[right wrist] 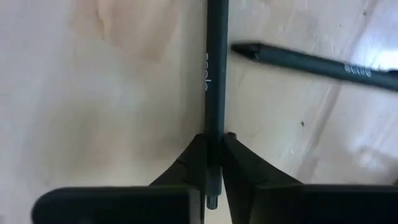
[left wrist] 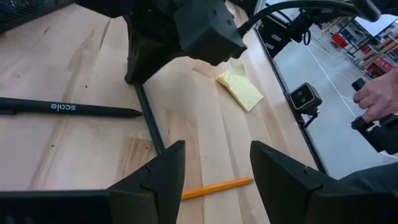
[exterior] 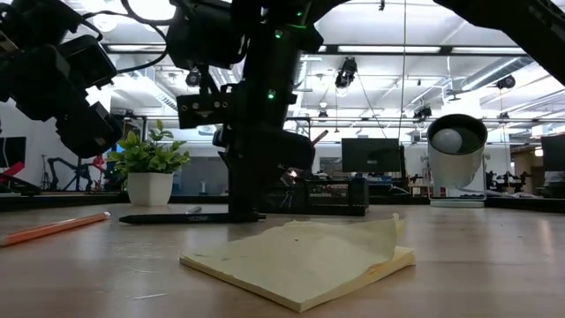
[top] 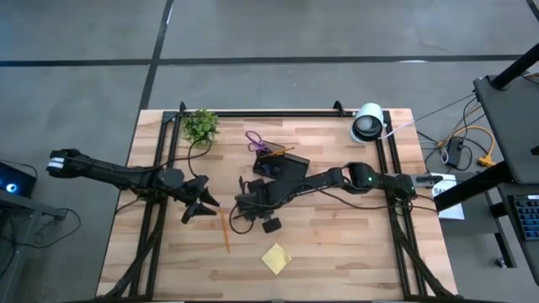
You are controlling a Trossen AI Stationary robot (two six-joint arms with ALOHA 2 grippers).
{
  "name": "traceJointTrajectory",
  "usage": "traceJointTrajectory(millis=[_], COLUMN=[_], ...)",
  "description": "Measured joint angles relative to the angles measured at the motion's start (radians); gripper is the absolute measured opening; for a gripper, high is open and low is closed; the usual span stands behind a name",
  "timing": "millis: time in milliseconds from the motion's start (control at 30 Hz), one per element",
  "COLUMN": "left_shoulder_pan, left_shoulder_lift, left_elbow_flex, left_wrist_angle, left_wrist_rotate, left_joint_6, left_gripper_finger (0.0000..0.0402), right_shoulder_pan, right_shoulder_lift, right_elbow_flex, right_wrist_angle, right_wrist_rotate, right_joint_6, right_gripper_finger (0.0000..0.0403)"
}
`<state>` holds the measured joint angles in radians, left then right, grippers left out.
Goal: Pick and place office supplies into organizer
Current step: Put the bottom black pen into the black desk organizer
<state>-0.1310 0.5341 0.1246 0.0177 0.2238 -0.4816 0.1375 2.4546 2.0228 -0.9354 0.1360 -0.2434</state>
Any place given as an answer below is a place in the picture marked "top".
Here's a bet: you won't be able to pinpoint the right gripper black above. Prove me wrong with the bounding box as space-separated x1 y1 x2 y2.
234 178 283 234

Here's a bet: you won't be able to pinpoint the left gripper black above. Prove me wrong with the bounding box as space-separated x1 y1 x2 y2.
180 175 221 225

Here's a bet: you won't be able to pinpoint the orange pencil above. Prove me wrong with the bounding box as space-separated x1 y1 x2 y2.
257 146 296 159
218 205 232 254

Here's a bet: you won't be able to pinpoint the yellow sticky note pad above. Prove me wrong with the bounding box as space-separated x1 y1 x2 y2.
260 242 293 276

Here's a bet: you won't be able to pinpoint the purple handled scissors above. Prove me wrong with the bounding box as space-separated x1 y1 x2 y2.
244 130 273 155

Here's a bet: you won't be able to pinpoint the black mesh desk organizer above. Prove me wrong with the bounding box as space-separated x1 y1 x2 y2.
251 141 312 183

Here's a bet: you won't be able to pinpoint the small green artificial plant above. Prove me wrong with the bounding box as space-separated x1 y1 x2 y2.
181 108 221 146

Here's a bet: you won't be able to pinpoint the white paper sheet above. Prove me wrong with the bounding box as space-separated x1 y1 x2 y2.
430 172 467 221

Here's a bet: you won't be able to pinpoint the grey equipment stand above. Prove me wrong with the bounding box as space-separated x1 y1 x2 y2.
0 189 68 303

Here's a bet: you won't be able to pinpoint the black computer with blue light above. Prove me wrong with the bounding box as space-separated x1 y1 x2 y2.
0 161 38 198

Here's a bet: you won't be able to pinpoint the black power adapter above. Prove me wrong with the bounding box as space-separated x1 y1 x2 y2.
446 136 465 168

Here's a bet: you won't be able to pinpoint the black keyboard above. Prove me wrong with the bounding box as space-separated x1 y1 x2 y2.
510 194 539 242

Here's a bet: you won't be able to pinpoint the black side desk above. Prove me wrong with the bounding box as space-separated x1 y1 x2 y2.
473 74 539 186

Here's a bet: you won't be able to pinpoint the black desk pole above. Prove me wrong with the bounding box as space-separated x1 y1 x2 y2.
490 43 539 91

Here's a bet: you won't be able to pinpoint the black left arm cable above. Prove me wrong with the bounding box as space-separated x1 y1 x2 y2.
162 138 214 178

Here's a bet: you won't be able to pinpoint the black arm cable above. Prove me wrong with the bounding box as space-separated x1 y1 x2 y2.
228 184 439 235
162 138 214 178

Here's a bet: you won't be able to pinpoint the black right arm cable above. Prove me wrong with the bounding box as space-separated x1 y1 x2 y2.
228 184 439 235

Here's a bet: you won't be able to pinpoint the black aluminium table frame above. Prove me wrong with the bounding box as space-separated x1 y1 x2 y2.
99 100 461 303

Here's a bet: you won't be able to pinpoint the white round camera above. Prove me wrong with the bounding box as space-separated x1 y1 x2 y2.
349 102 387 145

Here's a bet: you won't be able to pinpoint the white lamp cable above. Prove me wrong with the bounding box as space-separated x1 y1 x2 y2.
378 119 419 140

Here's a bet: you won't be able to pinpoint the grey cable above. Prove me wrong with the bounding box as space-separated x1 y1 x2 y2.
414 93 478 126

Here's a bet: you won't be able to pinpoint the yellow cable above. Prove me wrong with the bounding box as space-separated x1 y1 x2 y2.
437 125 497 168

